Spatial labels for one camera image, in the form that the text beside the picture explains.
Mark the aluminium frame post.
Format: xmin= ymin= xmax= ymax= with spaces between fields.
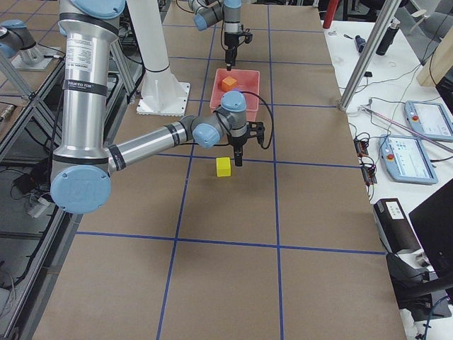
xmin=338 ymin=0 xmax=401 ymax=111

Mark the far blue teach pendant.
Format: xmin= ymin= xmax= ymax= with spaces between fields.
xmin=404 ymin=101 xmax=452 ymax=142

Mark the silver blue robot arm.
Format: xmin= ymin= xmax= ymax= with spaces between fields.
xmin=187 ymin=0 xmax=253 ymax=71
xmin=50 ymin=1 xmax=250 ymax=214

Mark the near blue teach pendant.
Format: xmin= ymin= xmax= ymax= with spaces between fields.
xmin=379 ymin=135 xmax=438 ymax=185

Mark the yellow foam block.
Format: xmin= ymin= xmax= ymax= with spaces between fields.
xmin=216 ymin=157 xmax=231 ymax=177

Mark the pink plastic bin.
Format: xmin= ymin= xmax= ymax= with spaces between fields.
xmin=210 ymin=68 xmax=260 ymax=121

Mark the black box device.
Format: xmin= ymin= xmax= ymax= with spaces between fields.
xmin=373 ymin=198 xmax=421 ymax=254

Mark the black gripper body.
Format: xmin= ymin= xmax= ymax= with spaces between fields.
xmin=229 ymin=135 xmax=248 ymax=151
xmin=224 ymin=32 xmax=241 ymax=51

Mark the blue teach pendant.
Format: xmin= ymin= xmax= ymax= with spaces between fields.
xmin=379 ymin=135 xmax=438 ymax=185
xmin=404 ymin=101 xmax=452 ymax=142

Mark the orange foam block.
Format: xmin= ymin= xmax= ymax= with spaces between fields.
xmin=220 ymin=76 xmax=238 ymax=92

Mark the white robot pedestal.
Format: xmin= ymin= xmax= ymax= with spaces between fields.
xmin=127 ymin=0 xmax=190 ymax=116

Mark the black water bottle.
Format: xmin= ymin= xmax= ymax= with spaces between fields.
xmin=376 ymin=19 xmax=400 ymax=56

